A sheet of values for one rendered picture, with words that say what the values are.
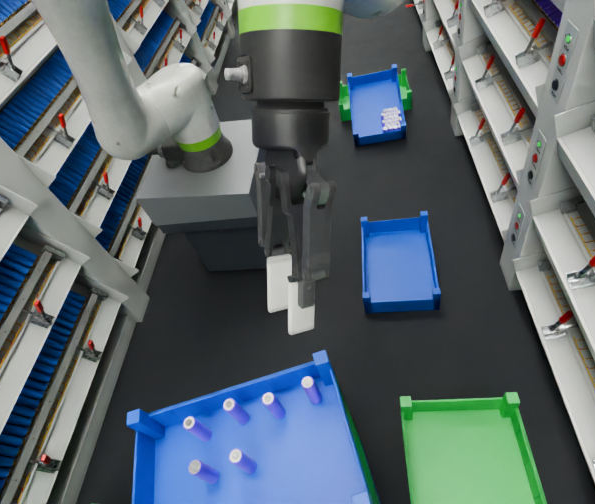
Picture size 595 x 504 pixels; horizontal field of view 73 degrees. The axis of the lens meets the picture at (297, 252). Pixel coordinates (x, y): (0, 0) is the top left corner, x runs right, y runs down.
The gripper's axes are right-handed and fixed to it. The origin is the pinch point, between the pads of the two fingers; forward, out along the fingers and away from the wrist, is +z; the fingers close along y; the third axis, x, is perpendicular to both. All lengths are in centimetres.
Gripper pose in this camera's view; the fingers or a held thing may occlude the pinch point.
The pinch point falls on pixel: (290, 295)
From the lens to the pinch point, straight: 46.0
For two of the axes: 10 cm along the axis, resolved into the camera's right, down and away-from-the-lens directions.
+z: -0.1, 9.3, 3.7
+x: 8.8, -1.7, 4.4
